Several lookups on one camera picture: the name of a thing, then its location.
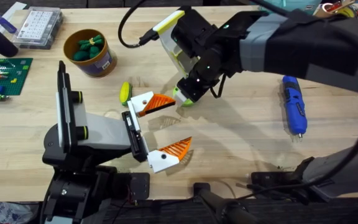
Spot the right wrist upright plate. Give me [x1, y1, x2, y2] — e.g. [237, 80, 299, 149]
[152, 9, 200, 79]

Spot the red white plastic bag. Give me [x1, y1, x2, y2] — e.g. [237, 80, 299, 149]
[0, 201, 40, 224]

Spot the black stand post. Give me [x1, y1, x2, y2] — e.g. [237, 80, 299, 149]
[192, 182, 262, 224]

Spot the tape roll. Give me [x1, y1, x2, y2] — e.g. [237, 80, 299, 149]
[313, 0, 357, 19]

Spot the thin black camera cable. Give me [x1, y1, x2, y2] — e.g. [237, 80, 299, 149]
[117, 0, 160, 49]

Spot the green board with toy blocks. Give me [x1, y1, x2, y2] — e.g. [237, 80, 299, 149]
[0, 57, 34, 102]

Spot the left wrist upright plate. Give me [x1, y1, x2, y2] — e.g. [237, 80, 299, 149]
[56, 60, 74, 154]

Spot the teal box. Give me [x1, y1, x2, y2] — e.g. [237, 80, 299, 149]
[259, 0, 323, 16]

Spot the wrist upright plate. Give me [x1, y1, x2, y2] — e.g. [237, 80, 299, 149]
[56, 60, 74, 154]
[152, 9, 200, 79]

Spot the blue electric screwdriver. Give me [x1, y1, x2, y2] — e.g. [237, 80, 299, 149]
[282, 75, 308, 143]

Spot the black rail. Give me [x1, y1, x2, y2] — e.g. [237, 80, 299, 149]
[0, 198, 358, 224]

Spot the clear plastic parts box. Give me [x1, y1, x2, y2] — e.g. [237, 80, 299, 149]
[11, 6, 65, 51]

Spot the yellow green corn toy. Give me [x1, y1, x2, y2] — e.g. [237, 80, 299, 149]
[119, 81, 134, 108]

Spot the orange ribbed wedge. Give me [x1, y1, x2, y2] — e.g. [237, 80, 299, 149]
[141, 93, 177, 118]

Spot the white paper sheet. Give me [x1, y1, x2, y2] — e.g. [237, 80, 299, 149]
[0, 1, 28, 32]

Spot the brown tub with green toys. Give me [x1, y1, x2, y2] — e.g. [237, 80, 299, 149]
[62, 28, 119, 78]

